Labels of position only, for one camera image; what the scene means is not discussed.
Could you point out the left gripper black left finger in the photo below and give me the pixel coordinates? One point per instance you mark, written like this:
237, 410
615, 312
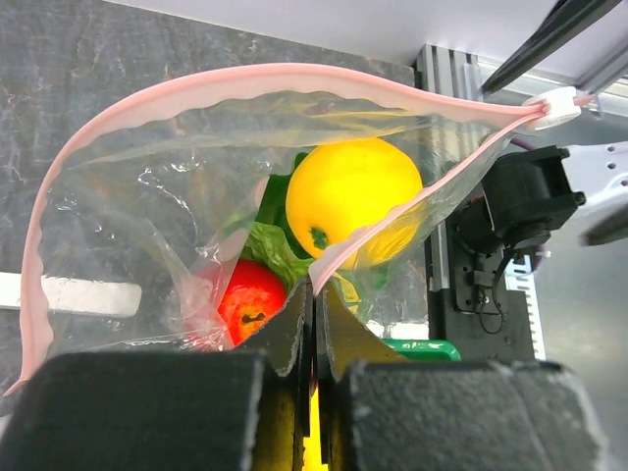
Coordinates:
242, 409

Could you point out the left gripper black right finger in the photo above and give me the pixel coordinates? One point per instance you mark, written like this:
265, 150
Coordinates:
381, 411

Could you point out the red tomato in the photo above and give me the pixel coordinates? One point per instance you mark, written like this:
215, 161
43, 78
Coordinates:
253, 296

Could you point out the green plastic lettuce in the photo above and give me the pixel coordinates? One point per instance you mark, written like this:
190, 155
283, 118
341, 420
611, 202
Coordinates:
272, 243

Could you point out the clear dotted zip top bag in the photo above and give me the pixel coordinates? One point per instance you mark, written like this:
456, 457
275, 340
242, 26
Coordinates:
161, 189

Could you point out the yellow lemon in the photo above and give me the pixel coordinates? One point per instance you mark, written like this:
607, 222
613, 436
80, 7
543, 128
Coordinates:
341, 187

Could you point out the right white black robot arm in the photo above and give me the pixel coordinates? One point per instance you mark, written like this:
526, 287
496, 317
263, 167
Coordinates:
525, 196

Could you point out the green plastic tray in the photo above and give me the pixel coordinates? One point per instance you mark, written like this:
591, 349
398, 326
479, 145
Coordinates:
425, 350

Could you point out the white slotted cable duct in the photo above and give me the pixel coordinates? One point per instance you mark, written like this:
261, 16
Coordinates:
519, 276

